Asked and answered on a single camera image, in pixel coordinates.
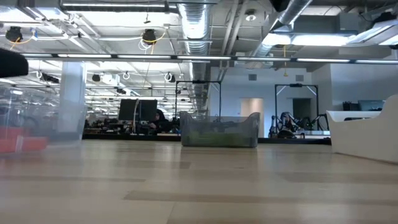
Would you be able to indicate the green arch block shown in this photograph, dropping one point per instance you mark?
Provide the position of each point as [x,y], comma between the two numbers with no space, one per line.
[199,140]

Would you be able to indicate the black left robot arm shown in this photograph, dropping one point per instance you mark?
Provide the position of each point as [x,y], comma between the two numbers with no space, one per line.
[12,62]

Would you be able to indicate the grey translucent plastic bin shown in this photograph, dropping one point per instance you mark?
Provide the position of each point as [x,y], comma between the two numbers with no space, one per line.
[217,124]

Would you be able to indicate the person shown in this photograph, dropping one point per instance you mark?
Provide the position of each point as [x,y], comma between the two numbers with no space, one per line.
[161,119]

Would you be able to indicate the black computer monitor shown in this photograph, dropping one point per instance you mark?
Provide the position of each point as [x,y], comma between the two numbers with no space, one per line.
[126,110]
[148,109]

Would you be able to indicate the beige door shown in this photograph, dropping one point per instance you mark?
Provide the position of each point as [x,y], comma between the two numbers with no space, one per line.
[252,107]

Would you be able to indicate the long overhead light bar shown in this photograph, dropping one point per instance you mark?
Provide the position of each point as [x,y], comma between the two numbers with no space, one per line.
[202,57]

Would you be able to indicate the black idle robot arms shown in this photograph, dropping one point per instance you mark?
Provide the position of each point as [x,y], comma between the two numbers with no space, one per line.
[287,124]

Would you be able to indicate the small yellow hanging cone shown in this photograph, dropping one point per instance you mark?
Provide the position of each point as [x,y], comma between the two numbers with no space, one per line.
[285,74]

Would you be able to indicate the round ceiling fixture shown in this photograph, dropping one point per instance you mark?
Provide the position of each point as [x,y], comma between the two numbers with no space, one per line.
[250,17]

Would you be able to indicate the white square column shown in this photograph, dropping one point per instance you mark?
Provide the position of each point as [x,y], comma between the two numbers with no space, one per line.
[73,87]

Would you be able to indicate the clear plastic bin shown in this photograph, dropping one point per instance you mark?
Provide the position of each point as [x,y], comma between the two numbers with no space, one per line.
[68,124]

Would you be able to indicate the rectangular ceiling light panel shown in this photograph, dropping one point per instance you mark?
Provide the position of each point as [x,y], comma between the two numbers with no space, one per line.
[311,40]

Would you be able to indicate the white plastic bin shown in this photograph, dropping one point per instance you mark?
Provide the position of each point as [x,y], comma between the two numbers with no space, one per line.
[363,140]

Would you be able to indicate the dark wide monitor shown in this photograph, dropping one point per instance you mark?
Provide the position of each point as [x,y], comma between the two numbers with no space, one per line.
[371,105]

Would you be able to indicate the black rectangular gantry frame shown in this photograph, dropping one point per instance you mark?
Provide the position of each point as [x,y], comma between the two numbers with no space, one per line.
[199,81]
[295,85]

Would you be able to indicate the grey wall vent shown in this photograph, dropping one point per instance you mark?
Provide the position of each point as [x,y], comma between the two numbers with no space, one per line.
[299,77]
[252,77]

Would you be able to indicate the black aluminium rig frame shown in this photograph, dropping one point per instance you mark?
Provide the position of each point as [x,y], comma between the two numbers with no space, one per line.
[124,137]

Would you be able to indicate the silver spiral air duct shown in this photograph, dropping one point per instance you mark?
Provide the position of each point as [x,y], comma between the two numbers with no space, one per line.
[295,9]
[195,21]

